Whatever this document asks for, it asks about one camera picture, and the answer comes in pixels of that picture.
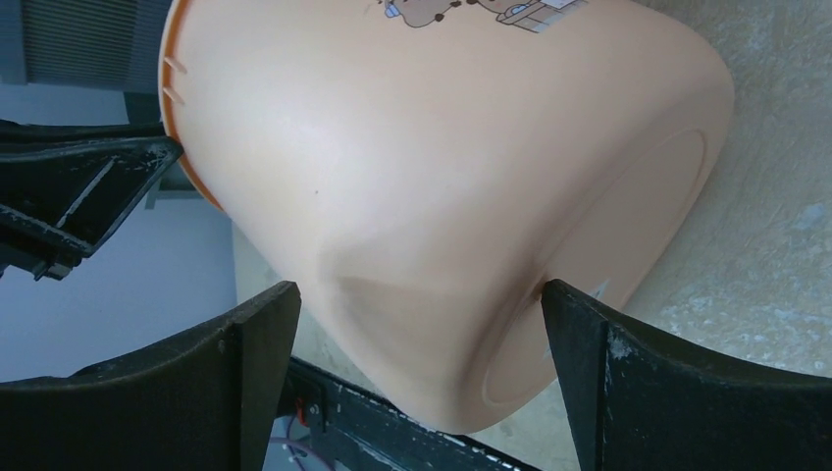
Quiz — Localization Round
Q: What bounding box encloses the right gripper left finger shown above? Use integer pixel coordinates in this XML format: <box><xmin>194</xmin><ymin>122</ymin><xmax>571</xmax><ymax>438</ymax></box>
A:
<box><xmin>1</xmin><ymin>282</ymin><xmax>301</xmax><ymax>470</ymax></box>

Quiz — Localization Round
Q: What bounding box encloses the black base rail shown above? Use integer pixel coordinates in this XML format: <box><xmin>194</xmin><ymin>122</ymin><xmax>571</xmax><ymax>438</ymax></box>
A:
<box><xmin>278</xmin><ymin>357</ymin><xmax>534</xmax><ymax>470</ymax></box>

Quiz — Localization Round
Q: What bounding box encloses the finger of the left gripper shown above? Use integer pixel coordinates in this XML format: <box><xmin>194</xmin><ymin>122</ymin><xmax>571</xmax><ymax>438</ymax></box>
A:
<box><xmin>1</xmin><ymin>120</ymin><xmax>183</xmax><ymax>280</ymax></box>

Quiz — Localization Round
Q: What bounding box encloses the dark grey plastic bin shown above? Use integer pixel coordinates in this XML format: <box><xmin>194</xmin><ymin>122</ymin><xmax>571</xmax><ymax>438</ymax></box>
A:
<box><xmin>123</xmin><ymin>92</ymin><xmax>202</xmax><ymax>209</ymax></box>

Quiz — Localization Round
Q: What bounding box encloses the grey mesh basket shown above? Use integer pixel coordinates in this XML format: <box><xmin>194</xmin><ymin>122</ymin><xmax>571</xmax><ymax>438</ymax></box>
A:
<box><xmin>1</xmin><ymin>0</ymin><xmax>172</xmax><ymax>94</ymax></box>

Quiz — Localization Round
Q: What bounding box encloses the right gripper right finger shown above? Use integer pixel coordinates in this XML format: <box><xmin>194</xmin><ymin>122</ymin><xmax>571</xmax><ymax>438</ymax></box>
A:
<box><xmin>542</xmin><ymin>280</ymin><xmax>831</xmax><ymax>470</ymax></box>

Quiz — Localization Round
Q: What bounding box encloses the large orange plastic bucket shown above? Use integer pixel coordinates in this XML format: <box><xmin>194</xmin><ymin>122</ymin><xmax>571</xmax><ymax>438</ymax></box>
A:
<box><xmin>159</xmin><ymin>1</ymin><xmax>734</xmax><ymax>434</ymax></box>

